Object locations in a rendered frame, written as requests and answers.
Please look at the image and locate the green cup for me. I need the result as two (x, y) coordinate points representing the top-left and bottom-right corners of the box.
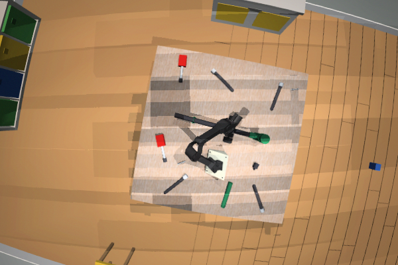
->
(248, 132), (264, 142)

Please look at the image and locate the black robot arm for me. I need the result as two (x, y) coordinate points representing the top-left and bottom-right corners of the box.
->
(185, 113), (242, 173)

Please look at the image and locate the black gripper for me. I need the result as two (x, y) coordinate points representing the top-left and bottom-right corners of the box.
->
(223, 115), (237, 144)

